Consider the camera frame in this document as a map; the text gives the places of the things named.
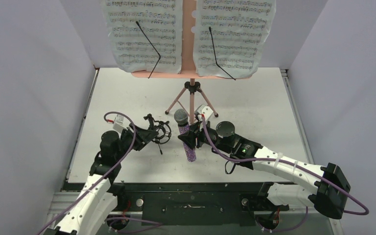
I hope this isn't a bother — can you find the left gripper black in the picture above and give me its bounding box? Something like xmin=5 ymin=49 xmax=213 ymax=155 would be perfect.
xmin=115 ymin=123 xmax=158 ymax=161

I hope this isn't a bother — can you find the black microphone shock mount tripod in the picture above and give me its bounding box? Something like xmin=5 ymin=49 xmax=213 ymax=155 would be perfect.
xmin=143 ymin=114 xmax=172 ymax=155

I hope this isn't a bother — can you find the purple glitter microphone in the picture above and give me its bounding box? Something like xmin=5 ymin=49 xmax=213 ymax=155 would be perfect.
xmin=174 ymin=109 xmax=196 ymax=162

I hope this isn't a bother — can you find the pink perforated music stand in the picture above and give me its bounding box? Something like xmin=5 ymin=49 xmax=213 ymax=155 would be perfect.
xmin=130 ymin=0 xmax=252 ymax=125

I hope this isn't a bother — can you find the white sheet music paper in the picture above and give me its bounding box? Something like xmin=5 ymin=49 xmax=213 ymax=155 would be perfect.
xmin=193 ymin=0 xmax=277 ymax=80
xmin=100 ymin=0 xmax=183 ymax=73

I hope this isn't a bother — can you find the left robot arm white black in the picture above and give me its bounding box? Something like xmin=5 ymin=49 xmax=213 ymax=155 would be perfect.
xmin=38 ymin=124 xmax=159 ymax=235

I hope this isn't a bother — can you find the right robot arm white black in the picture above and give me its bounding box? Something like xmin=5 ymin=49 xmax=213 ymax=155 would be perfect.
xmin=178 ymin=121 xmax=351 ymax=219

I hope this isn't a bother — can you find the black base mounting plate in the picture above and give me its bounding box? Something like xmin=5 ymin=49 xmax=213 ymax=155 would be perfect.
xmin=110 ymin=183 xmax=289 ymax=226

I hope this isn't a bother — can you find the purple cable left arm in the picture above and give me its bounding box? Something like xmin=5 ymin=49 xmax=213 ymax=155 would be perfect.
xmin=35 ymin=111 xmax=138 ymax=235

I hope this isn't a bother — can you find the left wrist camera silver box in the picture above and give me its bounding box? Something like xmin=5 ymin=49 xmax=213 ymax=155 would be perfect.
xmin=106 ymin=115 xmax=126 ymax=134

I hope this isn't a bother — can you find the wrist camera silver box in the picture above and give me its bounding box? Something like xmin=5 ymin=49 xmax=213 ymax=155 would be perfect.
xmin=106 ymin=115 xmax=126 ymax=134
xmin=194 ymin=104 xmax=214 ymax=121

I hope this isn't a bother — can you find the right wrist camera silver box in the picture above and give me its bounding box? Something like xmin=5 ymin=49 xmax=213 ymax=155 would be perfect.
xmin=194 ymin=104 xmax=214 ymax=121

